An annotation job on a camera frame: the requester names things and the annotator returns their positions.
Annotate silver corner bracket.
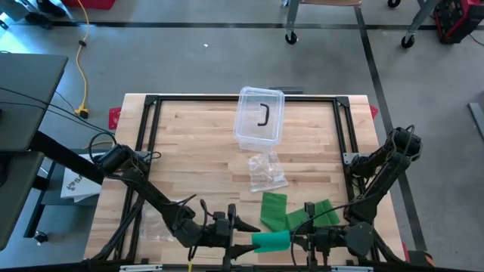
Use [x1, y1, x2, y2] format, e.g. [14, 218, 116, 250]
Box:
[342, 151, 360, 166]

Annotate grey metal cart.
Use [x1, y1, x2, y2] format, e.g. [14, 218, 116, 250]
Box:
[281, 0, 364, 46]
[386, 0, 445, 50]

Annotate grey desk top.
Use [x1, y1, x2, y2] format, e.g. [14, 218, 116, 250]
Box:
[0, 150, 45, 251]
[0, 52, 70, 153]

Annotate black container handle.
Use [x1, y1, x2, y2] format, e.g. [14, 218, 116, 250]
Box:
[256, 102, 271, 128]

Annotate white printed paper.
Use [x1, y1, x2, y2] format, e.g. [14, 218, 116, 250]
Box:
[59, 165, 104, 204]

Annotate green bandage with white core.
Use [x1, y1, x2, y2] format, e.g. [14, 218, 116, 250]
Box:
[251, 229, 292, 255]

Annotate red and black crate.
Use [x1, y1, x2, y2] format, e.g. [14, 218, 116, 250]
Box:
[432, 0, 484, 45]

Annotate yellow extension cable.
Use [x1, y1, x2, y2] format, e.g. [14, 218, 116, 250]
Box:
[73, 0, 92, 119]

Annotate grey metal bar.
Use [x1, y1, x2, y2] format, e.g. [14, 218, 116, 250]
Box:
[467, 101, 484, 143]

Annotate silver mounting bracket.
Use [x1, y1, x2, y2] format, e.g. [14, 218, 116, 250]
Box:
[119, 264, 164, 272]
[330, 265, 374, 272]

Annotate clear plastic container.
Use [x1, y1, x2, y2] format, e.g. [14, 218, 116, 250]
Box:
[232, 85, 287, 153]

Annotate clear zip bag white label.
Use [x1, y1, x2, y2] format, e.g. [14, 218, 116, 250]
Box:
[138, 203, 178, 243]

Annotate flat green bandage strip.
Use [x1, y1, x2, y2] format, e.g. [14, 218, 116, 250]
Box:
[259, 191, 342, 233]

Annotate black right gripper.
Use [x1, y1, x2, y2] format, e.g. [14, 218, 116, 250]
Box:
[289, 222, 347, 252]

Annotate red flat object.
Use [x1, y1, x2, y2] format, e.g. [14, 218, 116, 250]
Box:
[61, 0, 117, 11]

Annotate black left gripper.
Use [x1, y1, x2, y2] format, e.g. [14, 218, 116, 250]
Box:
[206, 203, 262, 261]

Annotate clear plastic zip bag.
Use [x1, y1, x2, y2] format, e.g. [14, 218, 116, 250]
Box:
[247, 150, 290, 193]

